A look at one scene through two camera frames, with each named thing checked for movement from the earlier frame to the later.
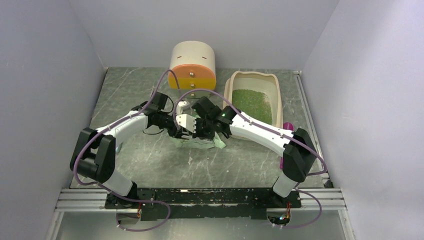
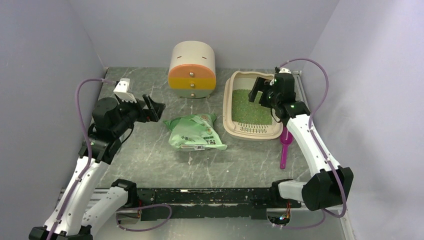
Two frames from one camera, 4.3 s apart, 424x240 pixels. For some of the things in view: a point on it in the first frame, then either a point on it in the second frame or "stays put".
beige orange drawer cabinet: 194,62 stays put
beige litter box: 255,94 stays put
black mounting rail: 163,203 stays put
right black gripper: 198,134 -> 260,85
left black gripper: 175,133 -> 155,108
